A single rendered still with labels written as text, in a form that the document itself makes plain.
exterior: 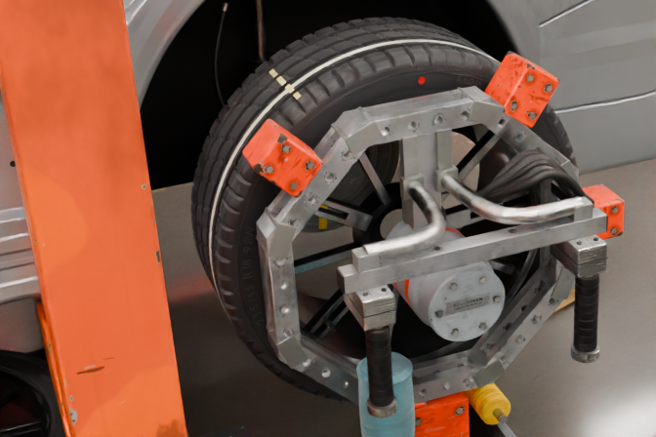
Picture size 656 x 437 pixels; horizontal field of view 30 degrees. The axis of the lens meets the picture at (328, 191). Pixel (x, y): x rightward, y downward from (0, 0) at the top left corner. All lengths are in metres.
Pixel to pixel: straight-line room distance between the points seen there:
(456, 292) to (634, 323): 1.62
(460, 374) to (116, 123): 0.85
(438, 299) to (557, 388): 1.35
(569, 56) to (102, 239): 1.11
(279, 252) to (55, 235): 0.41
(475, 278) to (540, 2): 0.67
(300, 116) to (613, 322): 1.72
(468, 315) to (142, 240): 0.54
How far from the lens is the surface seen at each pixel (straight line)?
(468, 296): 1.89
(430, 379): 2.13
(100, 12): 1.53
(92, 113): 1.57
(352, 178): 2.38
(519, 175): 1.90
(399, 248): 1.74
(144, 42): 2.11
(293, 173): 1.85
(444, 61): 1.97
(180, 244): 3.95
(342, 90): 1.92
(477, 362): 2.18
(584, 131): 2.50
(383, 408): 1.83
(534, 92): 1.96
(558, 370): 3.25
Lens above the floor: 1.85
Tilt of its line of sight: 26 degrees down
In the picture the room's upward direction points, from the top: 4 degrees counter-clockwise
